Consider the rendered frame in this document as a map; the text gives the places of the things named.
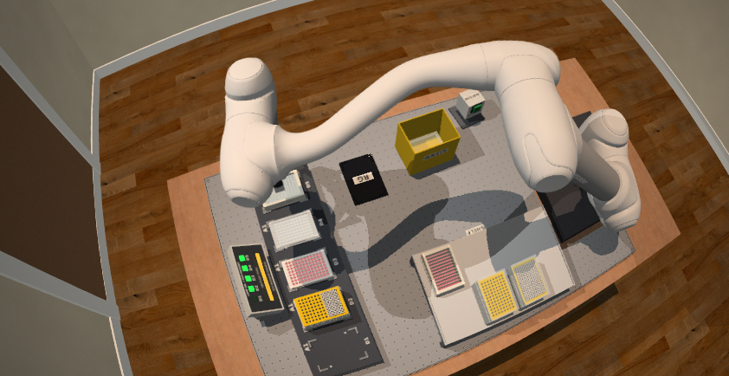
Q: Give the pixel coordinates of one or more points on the black flat pad with rg label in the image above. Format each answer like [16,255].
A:
[363,179]

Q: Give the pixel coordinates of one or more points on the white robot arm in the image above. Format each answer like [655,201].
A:
[544,141]

